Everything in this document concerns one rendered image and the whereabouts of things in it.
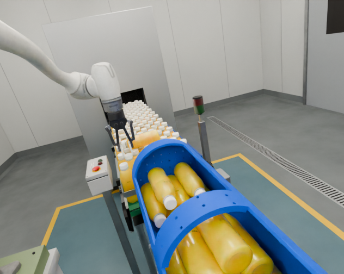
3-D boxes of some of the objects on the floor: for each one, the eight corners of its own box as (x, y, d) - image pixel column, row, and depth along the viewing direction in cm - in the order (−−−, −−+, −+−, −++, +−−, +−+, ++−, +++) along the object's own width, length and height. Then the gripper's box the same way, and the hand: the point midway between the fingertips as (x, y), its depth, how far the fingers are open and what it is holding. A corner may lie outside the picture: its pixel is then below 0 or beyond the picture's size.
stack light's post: (220, 251, 177) (199, 123, 137) (217, 247, 181) (196, 121, 140) (224, 249, 178) (205, 121, 138) (222, 245, 181) (202, 119, 141)
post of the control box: (146, 310, 147) (98, 185, 111) (145, 304, 151) (98, 181, 114) (152, 307, 148) (106, 182, 112) (151, 301, 152) (106, 179, 115)
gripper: (96, 116, 96) (112, 163, 105) (133, 107, 100) (145, 153, 108) (96, 113, 103) (111, 157, 112) (131, 104, 107) (143, 148, 115)
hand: (126, 149), depth 109 cm, fingers closed on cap, 4 cm apart
